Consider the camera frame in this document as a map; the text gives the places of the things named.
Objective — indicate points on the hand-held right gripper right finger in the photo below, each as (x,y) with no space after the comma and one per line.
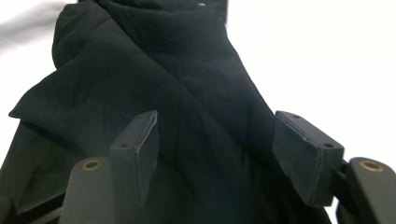
(305,155)

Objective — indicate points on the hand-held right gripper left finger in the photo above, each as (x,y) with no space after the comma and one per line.
(134,161)

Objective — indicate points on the black shorts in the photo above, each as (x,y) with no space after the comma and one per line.
(186,77)

